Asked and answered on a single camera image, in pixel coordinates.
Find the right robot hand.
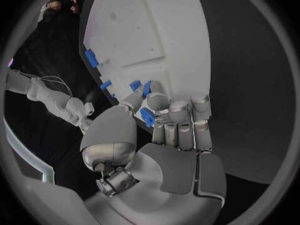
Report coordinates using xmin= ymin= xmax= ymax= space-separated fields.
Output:
xmin=78 ymin=116 xmax=95 ymax=135

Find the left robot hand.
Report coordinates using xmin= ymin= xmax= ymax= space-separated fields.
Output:
xmin=80 ymin=80 xmax=228 ymax=225

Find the white task board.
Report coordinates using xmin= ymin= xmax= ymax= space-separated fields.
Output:
xmin=78 ymin=0 xmax=214 ymax=136

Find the blue peg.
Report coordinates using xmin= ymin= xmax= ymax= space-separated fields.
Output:
xmin=99 ymin=80 xmax=113 ymax=90

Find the blue gear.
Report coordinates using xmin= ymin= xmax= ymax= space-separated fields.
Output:
xmin=139 ymin=107 xmax=156 ymax=123

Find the blue short cylinder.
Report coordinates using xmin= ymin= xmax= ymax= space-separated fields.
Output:
xmin=129 ymin=80 xmax=142 ymax=93

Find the blue block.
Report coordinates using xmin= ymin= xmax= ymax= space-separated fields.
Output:
xmin=83 ymin=49 xmax=100 ymax=69

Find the person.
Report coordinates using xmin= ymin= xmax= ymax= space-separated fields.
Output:
xmin=38 ymin=0 xmax=82 ymax=22

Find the white cable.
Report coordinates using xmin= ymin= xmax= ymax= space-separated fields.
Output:
xmin=12 ymin=69 xmax=68 ymax=87
xmin=38 ymin=75 xmax=73 ymax=98

